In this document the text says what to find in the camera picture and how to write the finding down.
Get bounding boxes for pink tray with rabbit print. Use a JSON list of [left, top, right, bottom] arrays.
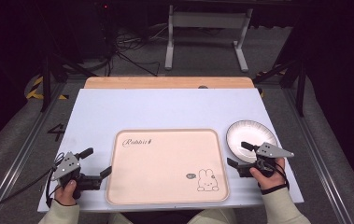
[[105, 128, 231, 206]]

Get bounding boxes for metal floor rail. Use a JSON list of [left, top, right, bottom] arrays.
[[281, 87, 354, 224], [0, 82, 68, 224]]

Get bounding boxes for black equipment box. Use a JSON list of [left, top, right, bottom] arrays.
[[80, 0, 117, 60]]

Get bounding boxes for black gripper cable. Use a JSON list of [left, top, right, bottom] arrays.
[[0, 151, 66, 220], [266, 158, 290, 196]]

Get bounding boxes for black tripod stand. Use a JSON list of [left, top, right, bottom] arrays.
[[253, 55, 308, 118], [38, 46, 98, 113]]

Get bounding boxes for yellow black floor tape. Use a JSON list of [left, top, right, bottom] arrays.
[[24, 76, 70, 101]]

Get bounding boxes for white metal stand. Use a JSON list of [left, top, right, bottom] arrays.
[[163, 4, 254, 73]]

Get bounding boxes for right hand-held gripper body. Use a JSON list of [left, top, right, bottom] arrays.
[[235, 142, 295, 179]]

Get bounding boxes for person's right hand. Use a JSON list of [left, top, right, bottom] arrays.
[[248, 157, 289, 195]]

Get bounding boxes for person's left hand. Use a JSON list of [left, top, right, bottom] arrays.
[[53, 179, 78, 207]]

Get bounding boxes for black floor cables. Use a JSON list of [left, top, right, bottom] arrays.
[[106, 24, 173, 77]]

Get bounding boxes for white plate with dark rim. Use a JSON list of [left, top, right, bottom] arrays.
[[225, 119, 279, 164]]

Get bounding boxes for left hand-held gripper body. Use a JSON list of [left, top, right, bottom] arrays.
[[50, 151, 102, 200]]

